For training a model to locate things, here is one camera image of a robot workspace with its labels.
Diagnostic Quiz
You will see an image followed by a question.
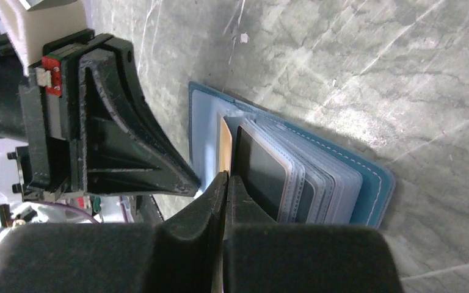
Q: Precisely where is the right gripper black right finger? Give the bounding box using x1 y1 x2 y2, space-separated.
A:
224 176 403 292

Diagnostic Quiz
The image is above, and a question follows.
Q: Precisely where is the blue card holder wallet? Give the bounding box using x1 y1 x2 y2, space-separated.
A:
188 82 396 228

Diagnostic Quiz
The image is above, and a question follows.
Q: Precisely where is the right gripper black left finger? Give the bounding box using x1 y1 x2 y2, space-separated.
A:
0 172 228 292

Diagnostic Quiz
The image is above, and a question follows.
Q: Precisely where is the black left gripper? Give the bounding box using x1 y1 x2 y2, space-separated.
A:
0 29 199 200

